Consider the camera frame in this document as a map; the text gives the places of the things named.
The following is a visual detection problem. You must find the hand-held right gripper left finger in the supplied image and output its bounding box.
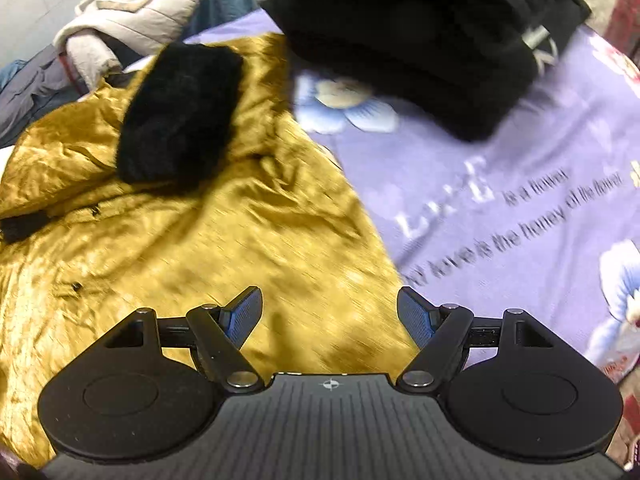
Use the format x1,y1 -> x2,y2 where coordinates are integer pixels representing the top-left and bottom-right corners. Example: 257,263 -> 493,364
102,286 -> 264,394

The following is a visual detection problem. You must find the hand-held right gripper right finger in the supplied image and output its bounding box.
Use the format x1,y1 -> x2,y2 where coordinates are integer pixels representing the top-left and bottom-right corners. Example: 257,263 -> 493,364
396,286 -> 554,392

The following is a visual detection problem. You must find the mustard satin coat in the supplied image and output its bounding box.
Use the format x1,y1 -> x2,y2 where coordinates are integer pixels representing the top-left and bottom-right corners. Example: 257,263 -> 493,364
0,32 -> 422,467

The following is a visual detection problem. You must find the purple floral printed bed sheet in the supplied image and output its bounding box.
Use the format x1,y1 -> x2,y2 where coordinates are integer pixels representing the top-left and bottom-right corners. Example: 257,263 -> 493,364
124,9 -> 640,397

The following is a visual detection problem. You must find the black fleece garment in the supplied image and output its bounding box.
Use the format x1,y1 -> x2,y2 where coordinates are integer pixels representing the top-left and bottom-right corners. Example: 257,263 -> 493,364
260,0 -> 594,144

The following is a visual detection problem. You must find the grey-blue jacket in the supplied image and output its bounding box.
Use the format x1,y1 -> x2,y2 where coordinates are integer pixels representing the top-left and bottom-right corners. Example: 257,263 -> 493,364
0,45 -> 87,147

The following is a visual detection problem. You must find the dark teal garment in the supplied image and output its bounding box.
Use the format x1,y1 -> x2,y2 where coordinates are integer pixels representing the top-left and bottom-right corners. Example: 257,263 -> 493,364
184,0 -> 262,42

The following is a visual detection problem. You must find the beige puffer jacket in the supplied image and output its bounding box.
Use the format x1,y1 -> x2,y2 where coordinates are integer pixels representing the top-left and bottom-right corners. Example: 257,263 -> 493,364
52,0 -> 209,92

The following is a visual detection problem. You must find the teal jacket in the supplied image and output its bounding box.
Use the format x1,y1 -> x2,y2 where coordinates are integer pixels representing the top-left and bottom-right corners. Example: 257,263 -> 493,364
0,59 -> 27,92

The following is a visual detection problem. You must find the red patterned cloth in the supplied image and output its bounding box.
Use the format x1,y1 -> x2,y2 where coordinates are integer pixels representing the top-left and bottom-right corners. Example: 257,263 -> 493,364
582,0 -> 640,77

